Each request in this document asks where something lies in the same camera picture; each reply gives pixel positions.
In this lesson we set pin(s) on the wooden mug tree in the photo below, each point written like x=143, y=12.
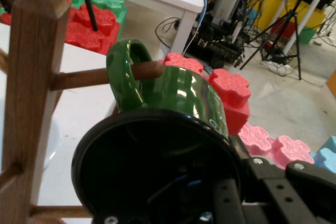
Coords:
x=31, y=64

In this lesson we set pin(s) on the yellow foam block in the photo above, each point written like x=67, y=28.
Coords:
x=273, y=6

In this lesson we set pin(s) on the green ceramic mug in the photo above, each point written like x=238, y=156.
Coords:
x=178, y=95

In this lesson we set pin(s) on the white table leg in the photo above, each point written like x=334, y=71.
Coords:
x=302, y=22

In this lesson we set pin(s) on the pink foam block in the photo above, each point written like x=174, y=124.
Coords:
x=288, y=148

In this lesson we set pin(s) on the light blue foam block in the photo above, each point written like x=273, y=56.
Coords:
x=325, y=155

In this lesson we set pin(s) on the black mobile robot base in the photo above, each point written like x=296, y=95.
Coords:
x=220, y=45

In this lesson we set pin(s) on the black tripod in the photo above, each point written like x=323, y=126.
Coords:
x=295, y=24
x=89, y=6

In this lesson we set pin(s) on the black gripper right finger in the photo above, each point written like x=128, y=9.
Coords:
x=302, y=190

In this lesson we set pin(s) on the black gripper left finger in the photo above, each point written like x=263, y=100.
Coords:
x=227, y=203

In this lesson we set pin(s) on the red foam block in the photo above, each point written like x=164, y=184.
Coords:
x=231, y=90
x=86, y=32

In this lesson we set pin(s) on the small green foam block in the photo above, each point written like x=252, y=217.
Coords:
x=307, y=35

